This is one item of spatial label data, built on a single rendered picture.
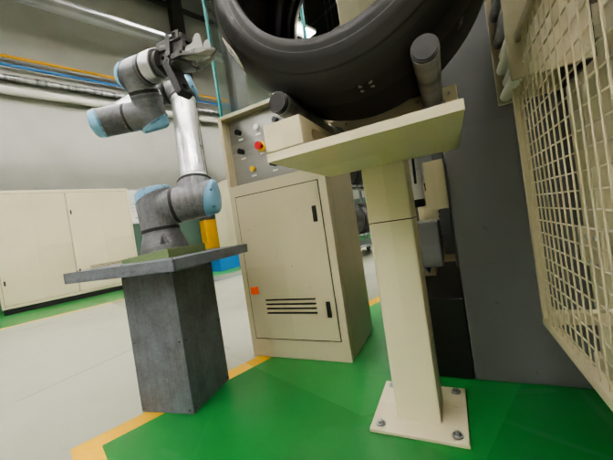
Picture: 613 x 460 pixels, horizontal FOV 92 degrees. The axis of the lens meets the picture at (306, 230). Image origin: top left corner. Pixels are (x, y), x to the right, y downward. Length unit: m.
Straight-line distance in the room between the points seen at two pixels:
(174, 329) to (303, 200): 0.75
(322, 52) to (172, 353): 1.13
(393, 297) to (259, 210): 0.82
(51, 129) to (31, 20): 2.36
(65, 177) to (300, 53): 8.05
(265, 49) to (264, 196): 0.90
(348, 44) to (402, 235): 0.53
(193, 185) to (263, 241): 0.43
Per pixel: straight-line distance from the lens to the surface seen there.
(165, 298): 1.27
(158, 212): 1.33
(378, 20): 0.61
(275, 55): 0.68
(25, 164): 8.55
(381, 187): 0.92
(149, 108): 1.13
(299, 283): 1.43
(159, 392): 1.44
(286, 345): 1.58
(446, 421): 1.12
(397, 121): 0.55
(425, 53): 0.58
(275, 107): 0.65
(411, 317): 0.96
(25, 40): 9.58
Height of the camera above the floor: 0.64
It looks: 1 degrees down
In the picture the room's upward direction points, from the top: 9 degrees counter-clockwise
